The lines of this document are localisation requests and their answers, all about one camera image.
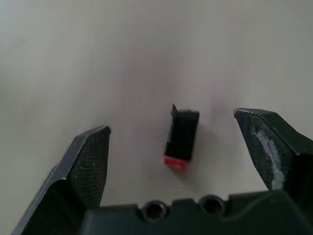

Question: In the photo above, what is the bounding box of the small black red block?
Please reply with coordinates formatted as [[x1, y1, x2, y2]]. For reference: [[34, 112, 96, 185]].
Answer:
[[163, 103, 201, 173]]

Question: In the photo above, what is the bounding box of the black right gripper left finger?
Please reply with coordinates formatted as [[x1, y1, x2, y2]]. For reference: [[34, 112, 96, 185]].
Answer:
[[11, 125, 112, 235]]

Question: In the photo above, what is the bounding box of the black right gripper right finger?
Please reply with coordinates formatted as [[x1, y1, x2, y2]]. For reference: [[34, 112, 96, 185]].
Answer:
[[234, 108, 313, 216]]

